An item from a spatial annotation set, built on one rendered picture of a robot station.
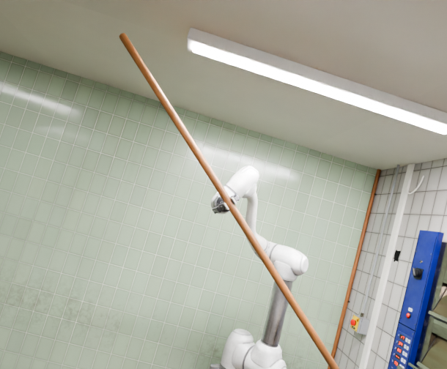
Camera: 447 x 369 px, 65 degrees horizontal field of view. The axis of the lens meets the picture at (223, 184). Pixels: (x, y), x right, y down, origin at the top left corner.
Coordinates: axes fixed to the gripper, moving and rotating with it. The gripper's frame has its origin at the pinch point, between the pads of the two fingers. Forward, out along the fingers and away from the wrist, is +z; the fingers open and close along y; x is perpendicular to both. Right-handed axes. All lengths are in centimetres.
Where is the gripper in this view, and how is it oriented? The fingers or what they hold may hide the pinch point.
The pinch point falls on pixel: (229, 203)
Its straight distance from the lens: 139.9
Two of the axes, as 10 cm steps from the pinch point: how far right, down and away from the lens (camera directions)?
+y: -8.4, 5.4, -1.2
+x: -5.4, -8.4, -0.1
